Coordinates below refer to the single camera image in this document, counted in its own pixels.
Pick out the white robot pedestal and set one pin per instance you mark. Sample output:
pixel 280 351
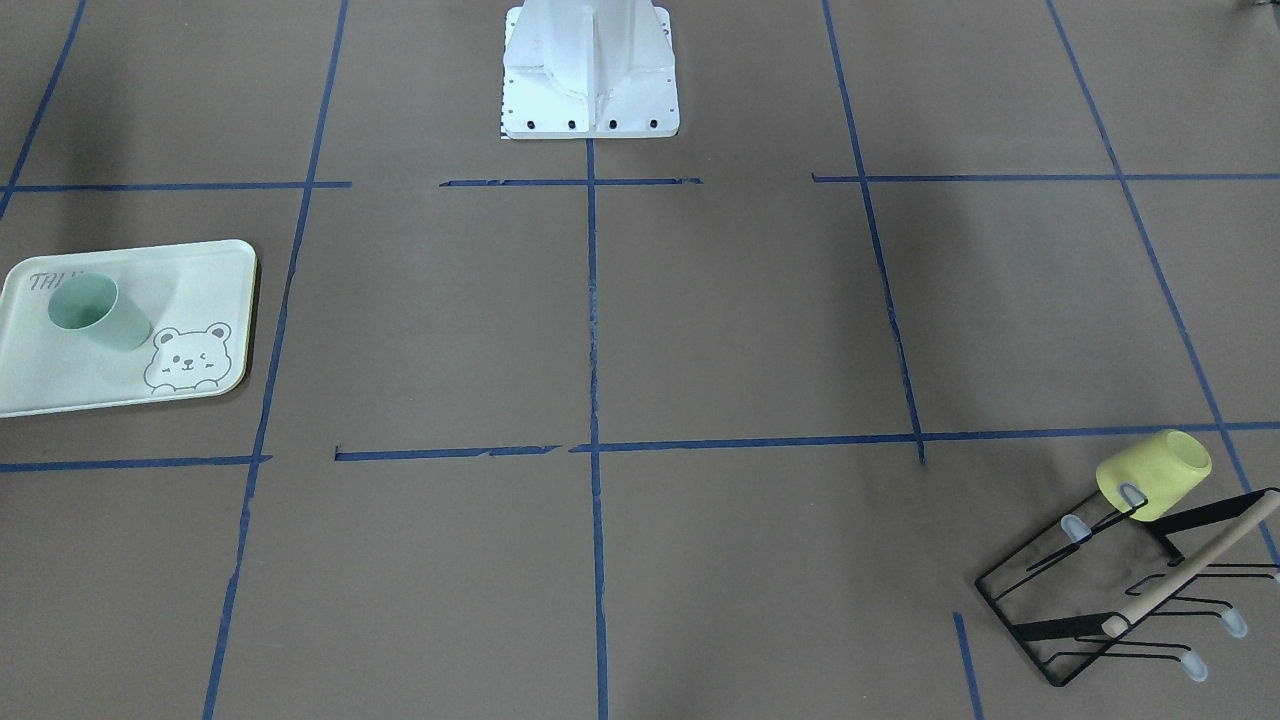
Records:
pixel 589 69

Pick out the cream bear tray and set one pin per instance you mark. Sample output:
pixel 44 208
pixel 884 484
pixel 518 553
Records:
pixel 197 297

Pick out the black wire cup rack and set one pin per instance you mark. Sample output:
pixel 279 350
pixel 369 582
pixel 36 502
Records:
pixel 1078 590

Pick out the green cup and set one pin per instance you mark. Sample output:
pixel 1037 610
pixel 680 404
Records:
pixel 93 306

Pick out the yellow cup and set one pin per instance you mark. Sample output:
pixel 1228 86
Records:
pixel 1148 478

